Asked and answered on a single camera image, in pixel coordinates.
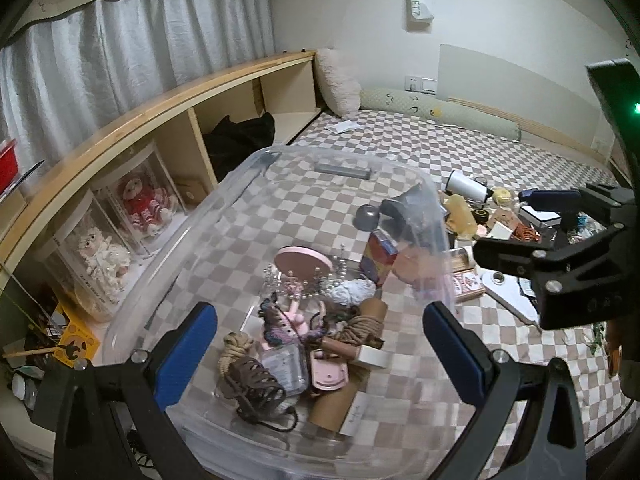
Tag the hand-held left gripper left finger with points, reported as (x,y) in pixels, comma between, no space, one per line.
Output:
(186,355)

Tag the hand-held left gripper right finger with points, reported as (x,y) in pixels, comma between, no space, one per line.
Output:
(456,351)

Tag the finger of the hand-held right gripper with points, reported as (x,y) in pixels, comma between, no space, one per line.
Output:
(510,256)
(550,200)

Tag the red playing card box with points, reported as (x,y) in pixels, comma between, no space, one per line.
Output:
(466,285)

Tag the clear plastic storage bin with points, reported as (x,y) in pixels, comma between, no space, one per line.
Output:
(150,280)

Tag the white card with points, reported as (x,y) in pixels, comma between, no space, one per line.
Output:
(500,231)

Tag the white board with hole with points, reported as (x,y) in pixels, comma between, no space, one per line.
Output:
(515,300)

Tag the yellow plush ball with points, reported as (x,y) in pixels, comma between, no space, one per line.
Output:
(501,195)

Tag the black round tin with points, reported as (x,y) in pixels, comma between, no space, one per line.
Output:
(481,216)

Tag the yellow translucent bottle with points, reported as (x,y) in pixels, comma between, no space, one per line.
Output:
(460,217)

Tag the white tumbler cup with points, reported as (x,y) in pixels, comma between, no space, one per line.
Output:
(466,185)

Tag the brown round pad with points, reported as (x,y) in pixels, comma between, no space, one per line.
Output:
(416,266)

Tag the purple black hair clip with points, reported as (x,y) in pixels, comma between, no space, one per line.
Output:
(276,322)

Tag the small clear plastic box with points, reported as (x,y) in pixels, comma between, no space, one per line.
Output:
(287,369)

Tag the pink bunny trinket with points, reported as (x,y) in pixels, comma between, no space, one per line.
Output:
(298,316)

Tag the white knit scrunchie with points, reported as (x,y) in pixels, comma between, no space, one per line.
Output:
(352,291)

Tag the blue card box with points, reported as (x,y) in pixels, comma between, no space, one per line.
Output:
(379,259)

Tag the pink plastic holder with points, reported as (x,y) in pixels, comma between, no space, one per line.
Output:
(327,376)

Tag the white dress doll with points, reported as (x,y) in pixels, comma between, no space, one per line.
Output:
(97,257)

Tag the kraft paper tube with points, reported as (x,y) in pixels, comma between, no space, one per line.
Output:
(332,407)

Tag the green bolster pillow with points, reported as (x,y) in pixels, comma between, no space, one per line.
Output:
(440,112)

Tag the grey dome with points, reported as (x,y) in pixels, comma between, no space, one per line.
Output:
(367,218)

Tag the pink round mirror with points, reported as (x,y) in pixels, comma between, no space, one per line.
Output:
(302,262)

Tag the red dress doll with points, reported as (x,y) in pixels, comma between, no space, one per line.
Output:
(144,205)

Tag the small cardboard box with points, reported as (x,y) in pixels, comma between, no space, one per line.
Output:
(191,191)

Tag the clear doll display case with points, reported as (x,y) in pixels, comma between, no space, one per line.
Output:
(150,160)
(65,240)

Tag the white paper sheet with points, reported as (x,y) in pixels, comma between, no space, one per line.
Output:
(342,127)

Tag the black bag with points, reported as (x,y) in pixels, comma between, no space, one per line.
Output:
(240,141)

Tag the white fluffy pillow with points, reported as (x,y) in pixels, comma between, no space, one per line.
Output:
(337,82)

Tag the wooden shelf unit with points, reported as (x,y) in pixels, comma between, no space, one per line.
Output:
(150,112)

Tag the grey curtain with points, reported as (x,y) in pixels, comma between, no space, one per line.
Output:
(100,50)

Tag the wooden bed rail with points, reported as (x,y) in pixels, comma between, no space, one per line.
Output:
(565,140)

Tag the white wall switch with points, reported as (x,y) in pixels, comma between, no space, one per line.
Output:
(420,85)

